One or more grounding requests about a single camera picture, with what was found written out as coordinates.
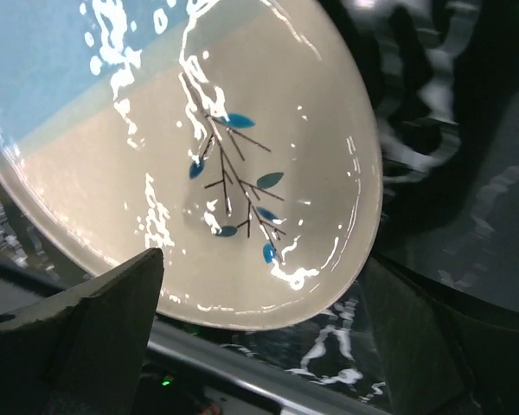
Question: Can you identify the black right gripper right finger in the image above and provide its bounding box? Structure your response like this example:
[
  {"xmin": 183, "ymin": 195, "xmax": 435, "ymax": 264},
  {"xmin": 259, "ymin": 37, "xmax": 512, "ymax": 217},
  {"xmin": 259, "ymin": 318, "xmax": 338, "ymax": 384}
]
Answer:
[{"xmin": 359, "ymin": 257, "xmax": 519, "ymax": 414}]

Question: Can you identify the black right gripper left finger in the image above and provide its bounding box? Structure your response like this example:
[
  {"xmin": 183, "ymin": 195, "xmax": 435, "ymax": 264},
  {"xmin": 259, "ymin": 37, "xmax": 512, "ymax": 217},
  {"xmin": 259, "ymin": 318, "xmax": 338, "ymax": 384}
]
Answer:
[{"xmin": 0, "ymin": 248, "xmax": 164, "ymax": 414}]

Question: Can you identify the cream and light blue plate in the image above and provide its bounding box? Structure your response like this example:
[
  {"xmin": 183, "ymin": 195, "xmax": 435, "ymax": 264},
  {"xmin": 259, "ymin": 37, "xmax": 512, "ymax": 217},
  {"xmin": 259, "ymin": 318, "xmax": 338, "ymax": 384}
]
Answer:
[{"xmin": 0, "ymin": 1, "xmax": 382, "ymax": 330}]

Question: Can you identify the black marbled table mat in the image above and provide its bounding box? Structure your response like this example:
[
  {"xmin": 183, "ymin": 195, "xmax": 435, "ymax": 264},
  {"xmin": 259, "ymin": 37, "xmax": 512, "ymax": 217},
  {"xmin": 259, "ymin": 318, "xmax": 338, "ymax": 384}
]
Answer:
[{"xmin": 0, "ymin": 1, "xmax": 519, "ymax": 414}]

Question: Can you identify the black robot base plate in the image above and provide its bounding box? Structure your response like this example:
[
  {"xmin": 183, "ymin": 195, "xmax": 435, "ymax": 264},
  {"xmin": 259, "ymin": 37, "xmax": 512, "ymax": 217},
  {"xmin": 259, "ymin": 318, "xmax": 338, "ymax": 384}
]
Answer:
[{"xmin": 0, "ymin": 254, "xmax": 390, "ymax": 415}]

